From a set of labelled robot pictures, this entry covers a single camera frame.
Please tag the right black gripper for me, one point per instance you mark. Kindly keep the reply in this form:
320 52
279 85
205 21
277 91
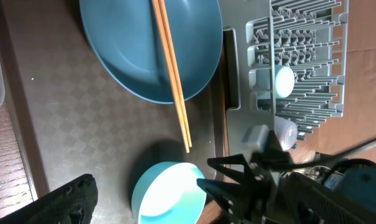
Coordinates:
258 196

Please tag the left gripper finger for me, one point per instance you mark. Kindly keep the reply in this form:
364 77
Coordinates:
72 203

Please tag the light blue rice bowl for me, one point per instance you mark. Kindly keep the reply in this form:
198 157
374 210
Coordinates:
167 193

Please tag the wooden chopstick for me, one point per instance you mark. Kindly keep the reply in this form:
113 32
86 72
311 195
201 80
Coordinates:
166 52
175 67

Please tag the dark blue plate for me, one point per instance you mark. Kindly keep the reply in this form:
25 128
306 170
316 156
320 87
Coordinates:
124 36

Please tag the pink cup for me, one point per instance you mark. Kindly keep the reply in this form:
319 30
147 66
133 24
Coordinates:
286 132

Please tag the light blue cup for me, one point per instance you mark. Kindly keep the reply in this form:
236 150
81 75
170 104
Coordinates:
284 80

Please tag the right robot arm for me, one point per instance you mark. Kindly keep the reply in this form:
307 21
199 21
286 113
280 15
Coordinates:
331 189

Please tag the grey dishwasher rack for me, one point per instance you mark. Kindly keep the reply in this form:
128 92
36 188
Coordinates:
310 37

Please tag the brown serving tray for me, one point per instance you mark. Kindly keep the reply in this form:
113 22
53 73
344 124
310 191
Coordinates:
76 119

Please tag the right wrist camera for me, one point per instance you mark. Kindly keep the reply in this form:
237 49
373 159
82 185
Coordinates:
255 137

